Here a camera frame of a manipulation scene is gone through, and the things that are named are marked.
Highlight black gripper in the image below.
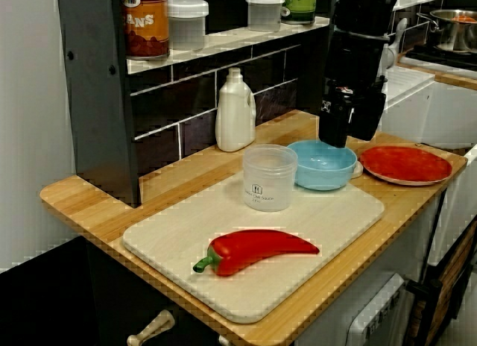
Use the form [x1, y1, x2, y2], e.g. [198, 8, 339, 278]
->
[320, 79, 388, 149]

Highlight light blue bowl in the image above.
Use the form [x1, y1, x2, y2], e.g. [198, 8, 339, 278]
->
[285, 139, 358, 192]

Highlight clear plastic jar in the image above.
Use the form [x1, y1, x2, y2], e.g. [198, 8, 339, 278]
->
[243, 143, 298, 213]

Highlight white toy kitchen cabinet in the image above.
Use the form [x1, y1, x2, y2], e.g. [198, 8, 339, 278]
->
[294, 68, 477, 346]

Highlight red orange plate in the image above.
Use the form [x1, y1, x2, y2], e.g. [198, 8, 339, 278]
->
[359, 145, 453, 186]

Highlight black stove grate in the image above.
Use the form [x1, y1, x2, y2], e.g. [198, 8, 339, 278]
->
[404, 43, 477, 69]

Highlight white cutting board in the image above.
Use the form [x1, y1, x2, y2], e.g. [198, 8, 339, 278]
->
[122, 161, 385, 324]

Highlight white toy detergent bottle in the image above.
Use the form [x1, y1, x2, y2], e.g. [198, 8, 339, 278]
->
[215, 66, 257, 153]

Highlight green peas can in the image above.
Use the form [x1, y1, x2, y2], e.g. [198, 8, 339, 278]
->
[281, 0, 318, 25]

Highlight steel cooking pot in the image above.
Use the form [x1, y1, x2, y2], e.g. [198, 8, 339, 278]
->
[415, 8, 477, 53]

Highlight white lidded plastic jar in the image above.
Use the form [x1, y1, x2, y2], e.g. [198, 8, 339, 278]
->
[166, 0, 209, 51]
[244, 0, 286, 33]

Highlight white shelf board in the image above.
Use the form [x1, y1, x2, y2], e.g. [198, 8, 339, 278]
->
[393, 0, 450, 10]

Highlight red toy chili pepper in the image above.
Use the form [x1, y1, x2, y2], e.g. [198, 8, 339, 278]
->
[192, 229, 321, 277]

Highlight white ice dispenser panel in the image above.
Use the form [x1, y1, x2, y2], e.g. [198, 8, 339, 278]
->
[346, 273, 407, 346]

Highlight orange beans can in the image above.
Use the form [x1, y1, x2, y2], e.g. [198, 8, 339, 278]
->
[121, 0, 171, 60]

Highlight dark grey shelf unit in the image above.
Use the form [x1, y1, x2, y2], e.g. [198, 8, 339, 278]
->
[56, 0, 336, 209]

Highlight black cabinet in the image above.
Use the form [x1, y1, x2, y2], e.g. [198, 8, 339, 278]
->
[0, 236, 221, 346]

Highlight grey tap lever handle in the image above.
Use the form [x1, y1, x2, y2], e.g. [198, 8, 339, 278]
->
[385, 17, 409, 69]

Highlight wooden panel with black frame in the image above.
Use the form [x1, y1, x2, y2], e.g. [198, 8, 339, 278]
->
[405, 211, 477, 346]

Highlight wooden knob handle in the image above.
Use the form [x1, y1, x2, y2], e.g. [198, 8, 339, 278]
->
[126, 310, 175, 346]

